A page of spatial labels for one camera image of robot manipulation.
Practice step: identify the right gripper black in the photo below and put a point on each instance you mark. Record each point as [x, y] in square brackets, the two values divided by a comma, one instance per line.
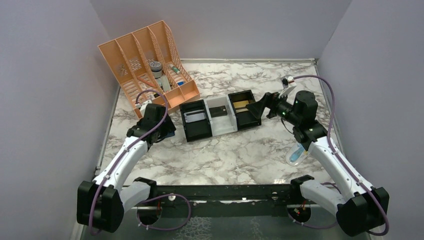
[269, 103]

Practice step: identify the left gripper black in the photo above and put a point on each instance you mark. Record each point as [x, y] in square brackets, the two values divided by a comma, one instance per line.
[164, 129]

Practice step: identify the blue leather card holder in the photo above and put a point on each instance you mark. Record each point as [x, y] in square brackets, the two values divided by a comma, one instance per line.
[170, 134]

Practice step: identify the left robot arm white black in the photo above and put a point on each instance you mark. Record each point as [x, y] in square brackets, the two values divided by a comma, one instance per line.
[102, 202]

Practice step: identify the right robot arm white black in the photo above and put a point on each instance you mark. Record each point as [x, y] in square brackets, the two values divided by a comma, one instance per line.
[359, 206]

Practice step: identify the gold credit card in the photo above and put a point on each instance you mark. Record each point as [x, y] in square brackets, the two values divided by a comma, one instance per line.
[240, 106]

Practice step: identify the silver credit card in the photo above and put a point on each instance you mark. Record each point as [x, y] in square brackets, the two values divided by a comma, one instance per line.
[194, 116]

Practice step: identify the black credit card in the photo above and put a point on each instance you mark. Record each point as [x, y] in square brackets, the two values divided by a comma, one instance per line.
[218, 111]

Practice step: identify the right black plastic bin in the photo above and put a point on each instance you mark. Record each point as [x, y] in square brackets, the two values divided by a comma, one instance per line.
[244, 118]

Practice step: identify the black plastic bin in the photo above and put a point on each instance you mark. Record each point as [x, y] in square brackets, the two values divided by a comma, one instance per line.
[196, 130]
[244, 118]

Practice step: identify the orange pencil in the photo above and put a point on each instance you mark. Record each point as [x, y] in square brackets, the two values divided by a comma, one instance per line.
[147, 82]

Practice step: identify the white plastic bin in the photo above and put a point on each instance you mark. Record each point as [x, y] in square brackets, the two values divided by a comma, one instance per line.
[221, 125]

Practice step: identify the left black plastic bin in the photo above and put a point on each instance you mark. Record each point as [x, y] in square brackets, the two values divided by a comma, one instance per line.
[196, 130]

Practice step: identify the grey round tape roll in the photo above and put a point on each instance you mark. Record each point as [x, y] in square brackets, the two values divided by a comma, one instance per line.
[156, 68]

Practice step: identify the orange plastic file organizer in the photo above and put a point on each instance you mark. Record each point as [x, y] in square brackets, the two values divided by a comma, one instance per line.
[128, 57]

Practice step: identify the green white marker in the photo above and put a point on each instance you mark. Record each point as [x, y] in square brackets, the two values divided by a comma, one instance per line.
[175, 69]

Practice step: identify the clear blue plastic case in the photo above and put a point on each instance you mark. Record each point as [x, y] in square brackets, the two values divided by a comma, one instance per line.
[296, 155]

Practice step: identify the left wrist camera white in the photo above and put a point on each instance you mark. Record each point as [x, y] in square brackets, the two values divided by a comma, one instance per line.
[142, 106]

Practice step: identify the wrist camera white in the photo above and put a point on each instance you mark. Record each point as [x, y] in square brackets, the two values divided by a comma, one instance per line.
[289, 84]
[142, 106]

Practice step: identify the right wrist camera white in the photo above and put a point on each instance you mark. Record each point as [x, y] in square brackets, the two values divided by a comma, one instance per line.
[289, 84]

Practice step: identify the black metal base rail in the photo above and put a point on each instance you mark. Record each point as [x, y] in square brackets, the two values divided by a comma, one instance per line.
[214, 201]

